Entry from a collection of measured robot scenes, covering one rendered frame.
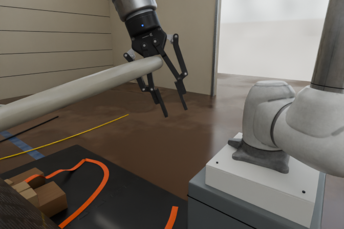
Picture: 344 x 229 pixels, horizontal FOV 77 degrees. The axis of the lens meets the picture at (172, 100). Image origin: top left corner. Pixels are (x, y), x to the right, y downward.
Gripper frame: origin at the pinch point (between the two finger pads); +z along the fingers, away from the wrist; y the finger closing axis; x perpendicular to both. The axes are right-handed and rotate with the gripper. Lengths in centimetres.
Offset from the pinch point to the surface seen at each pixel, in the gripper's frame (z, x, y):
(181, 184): 101, -132, 24
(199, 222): 49, -18, 7
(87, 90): -9.0, 21.4, 9.6
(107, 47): -117, -666, 159
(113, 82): -8.8, 18.8, 6.4
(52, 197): 55, -99, 114
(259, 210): 41.7, -5.9, -12.7
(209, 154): 109, -186, -11
